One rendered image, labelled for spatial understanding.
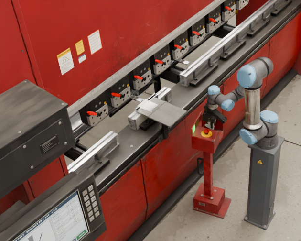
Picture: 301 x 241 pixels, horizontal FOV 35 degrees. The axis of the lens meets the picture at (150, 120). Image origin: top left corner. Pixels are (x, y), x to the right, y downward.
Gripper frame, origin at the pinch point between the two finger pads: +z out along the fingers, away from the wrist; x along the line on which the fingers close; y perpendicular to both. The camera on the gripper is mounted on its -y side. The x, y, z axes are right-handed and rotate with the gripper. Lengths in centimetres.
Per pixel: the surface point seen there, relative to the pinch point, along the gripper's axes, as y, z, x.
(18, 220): 24, -84, 160
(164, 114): 25.9, -23.8, 24.1
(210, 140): -3.4, -4.2, 14.9
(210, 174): -3.6, 37.5, 7.5
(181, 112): 16.3, -24.6, 18.8
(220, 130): -4.6, 3.3, -4.2
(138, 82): 42, -46, 26
